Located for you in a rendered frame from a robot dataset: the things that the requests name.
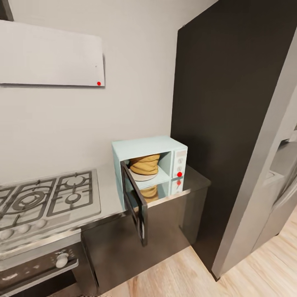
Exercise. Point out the popcorn bag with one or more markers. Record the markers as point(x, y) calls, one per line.
point(145, 165)

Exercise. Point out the range hood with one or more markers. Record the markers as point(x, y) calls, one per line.
point(31, 54)

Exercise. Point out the burner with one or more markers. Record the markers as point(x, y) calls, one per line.
point(36, 206)

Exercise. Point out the fridge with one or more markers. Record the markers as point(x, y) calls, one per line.
point(235, 108)

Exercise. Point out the oven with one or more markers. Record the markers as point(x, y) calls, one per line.
point(62, 268)

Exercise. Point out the microwave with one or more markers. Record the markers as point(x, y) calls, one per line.
point(171, 164)

